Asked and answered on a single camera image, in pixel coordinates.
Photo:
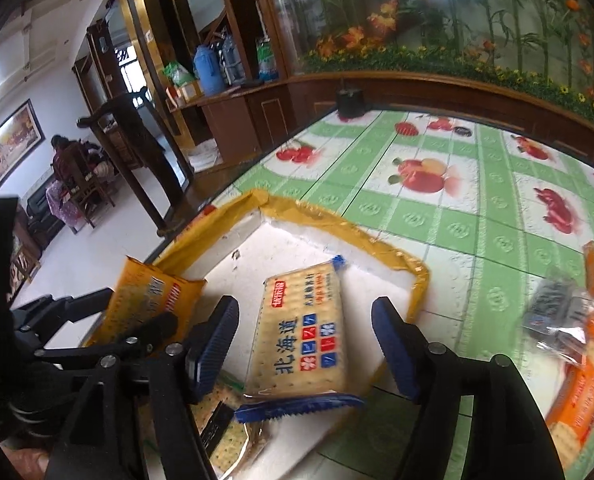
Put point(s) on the dark snack packet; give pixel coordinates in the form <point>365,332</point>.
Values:
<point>552,310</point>

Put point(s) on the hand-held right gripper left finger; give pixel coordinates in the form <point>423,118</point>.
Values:
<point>212,355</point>

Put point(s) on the green snack bag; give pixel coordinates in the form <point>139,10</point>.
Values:
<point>178,75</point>

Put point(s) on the clear blue water bottle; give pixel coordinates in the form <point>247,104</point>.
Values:
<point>232,60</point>

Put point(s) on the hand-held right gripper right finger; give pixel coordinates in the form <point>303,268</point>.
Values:
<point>394,355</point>

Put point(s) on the blue-edged cracker packet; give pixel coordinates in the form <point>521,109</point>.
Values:
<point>297,330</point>

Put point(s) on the green and white bag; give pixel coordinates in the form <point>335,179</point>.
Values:
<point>265,57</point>

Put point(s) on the dark wooden chair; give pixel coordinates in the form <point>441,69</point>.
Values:
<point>142,160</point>

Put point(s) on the green fruit print tablecloth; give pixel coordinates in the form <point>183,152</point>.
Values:
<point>427,220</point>

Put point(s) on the small cardboard box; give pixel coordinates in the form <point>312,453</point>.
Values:
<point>189,90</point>

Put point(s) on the yellow cracker packet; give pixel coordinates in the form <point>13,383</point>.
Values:
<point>142,295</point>

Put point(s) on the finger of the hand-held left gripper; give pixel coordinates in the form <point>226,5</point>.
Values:
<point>67,307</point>
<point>137,332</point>

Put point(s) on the flower print glass panel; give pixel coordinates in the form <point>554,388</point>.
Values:
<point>452,10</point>

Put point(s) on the framed wall painting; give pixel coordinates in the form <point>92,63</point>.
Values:
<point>7,150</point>

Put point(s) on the white sack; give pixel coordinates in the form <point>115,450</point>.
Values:
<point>204,156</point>

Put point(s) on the small black cup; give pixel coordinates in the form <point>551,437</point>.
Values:
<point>351,102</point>

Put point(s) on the black sofa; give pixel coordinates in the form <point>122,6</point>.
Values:
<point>39,210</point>

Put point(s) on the white foam box yellow tape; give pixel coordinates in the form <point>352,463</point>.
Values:
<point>297,240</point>

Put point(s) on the brown wooden cabinet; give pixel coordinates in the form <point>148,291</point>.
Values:
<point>277,110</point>

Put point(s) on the small dark round lid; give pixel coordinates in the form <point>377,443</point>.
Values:
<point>462,131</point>

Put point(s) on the clear cracker packet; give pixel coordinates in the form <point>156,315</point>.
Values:
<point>227,440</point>

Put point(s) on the blue thermos jug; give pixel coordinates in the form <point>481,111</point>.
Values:
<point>207,72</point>

